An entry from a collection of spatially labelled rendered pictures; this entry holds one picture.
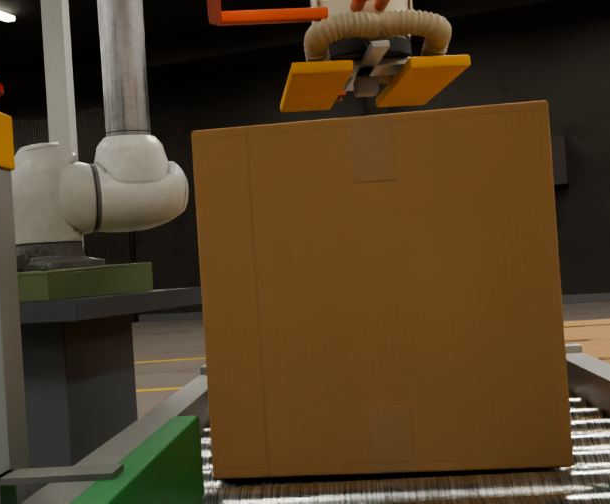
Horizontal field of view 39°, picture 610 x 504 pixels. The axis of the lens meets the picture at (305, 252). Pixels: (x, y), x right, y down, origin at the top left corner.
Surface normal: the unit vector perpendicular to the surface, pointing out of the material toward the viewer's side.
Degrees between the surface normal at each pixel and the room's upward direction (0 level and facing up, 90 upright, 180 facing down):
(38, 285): 90
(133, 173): 89
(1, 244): 90
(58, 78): 90
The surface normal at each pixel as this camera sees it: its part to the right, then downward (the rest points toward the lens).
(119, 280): 0.93, -0.07
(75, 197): 0.46, -0.01
